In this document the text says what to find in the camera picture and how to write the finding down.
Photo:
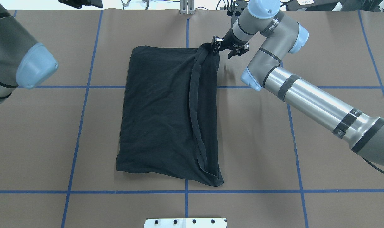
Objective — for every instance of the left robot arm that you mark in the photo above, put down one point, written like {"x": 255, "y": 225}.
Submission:
{"x": 24, "y": 61}

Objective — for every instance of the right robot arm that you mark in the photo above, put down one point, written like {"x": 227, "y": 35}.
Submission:
{"x": 328, "y": 66}

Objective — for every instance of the aluminium frame post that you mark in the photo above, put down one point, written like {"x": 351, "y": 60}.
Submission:
{"x": 187, "y": 7}

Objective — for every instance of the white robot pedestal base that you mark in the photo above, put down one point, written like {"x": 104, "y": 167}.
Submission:
{"x": 186, "y": 223}

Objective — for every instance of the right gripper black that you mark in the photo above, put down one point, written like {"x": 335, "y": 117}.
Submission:
{"x": 229, "y": 40}

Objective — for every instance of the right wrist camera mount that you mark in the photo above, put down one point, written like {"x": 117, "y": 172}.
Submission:
{"x": 236, "y": 7}

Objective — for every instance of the black graphic t-shirt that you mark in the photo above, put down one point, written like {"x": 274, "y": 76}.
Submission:
{"x": 169, "y": 116}

